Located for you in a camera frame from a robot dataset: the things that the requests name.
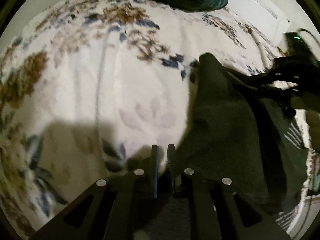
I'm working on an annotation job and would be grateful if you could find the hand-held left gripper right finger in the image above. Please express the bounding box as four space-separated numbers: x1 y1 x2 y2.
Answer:
167 144 292 240

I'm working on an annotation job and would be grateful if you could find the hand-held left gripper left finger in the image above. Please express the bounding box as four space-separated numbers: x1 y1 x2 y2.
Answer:
31 144 160 240

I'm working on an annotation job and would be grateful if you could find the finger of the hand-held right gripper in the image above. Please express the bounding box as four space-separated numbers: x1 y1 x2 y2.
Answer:
257 85 304 118
225 66 302 87

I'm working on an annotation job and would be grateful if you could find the dark green garment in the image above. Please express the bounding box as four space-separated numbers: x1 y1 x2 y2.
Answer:
172 52 310 217

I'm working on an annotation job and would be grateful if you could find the person's right hand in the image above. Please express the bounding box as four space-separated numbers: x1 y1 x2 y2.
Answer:
290 95 320 153

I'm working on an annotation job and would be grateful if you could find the striped cloth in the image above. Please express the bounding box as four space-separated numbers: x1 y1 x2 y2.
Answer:
274 122 310 230

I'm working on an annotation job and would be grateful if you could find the white headboard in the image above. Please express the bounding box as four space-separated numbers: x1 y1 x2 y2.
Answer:
221 0 292 52

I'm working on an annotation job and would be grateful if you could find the floral bed sheet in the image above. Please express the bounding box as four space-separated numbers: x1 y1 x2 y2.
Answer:
0 0 320 237

